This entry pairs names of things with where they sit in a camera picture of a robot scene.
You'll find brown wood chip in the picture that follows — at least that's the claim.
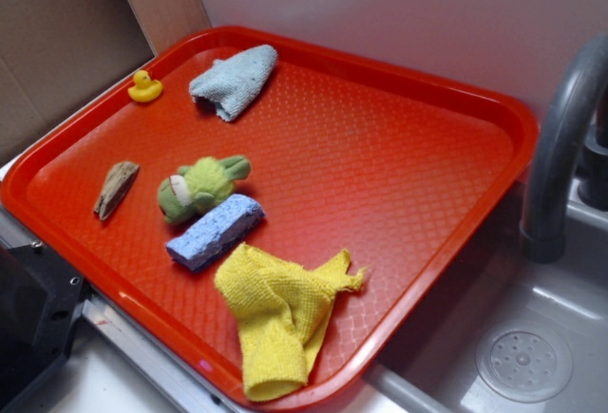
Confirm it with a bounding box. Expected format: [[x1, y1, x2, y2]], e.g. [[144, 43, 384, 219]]
[[93, 160, 140, 221]]

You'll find red plastic tray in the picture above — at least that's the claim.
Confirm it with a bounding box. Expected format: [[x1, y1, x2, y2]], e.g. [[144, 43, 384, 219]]
[[1, 28, 538, 412]]

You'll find green plush frog toy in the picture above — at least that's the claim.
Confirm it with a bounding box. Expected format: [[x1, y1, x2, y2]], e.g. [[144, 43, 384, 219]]
[[157, 156, 252, 225]]

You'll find blue sponge block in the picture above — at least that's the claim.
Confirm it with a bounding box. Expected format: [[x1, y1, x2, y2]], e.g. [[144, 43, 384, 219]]
[[165, 194, 266, 272]]

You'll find yellow cloth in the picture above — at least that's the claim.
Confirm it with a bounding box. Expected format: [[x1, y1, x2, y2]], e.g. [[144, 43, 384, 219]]
[[214, 243, 367, 403]]

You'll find light blue towel cloth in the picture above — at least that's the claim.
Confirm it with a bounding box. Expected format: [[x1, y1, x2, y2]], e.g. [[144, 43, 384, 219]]
[[188, 45, 278, 122]]

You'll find yellow rubber duck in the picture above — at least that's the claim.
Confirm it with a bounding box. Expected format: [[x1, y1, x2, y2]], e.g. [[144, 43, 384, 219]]
[[127, 69, 163, 103]]

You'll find grey faucet spout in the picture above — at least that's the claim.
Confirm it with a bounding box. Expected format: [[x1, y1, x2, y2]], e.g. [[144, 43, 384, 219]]
[[520, 33, 607, 263]]

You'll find grey sink basin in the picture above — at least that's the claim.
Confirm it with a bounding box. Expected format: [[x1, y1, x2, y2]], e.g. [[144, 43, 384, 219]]
[[365, 191, 607, 412]]

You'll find round sink drain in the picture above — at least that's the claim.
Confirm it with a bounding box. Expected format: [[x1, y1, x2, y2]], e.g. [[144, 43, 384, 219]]
[[475, 320, 573, 404]]

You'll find brown cardboard panel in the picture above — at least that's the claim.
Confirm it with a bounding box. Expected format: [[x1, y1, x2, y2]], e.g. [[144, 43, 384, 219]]
[[1, 0, 152, 163]]

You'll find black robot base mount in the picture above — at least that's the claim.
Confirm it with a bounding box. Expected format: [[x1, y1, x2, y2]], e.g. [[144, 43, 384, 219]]
[[1, 246, 88, 412]]

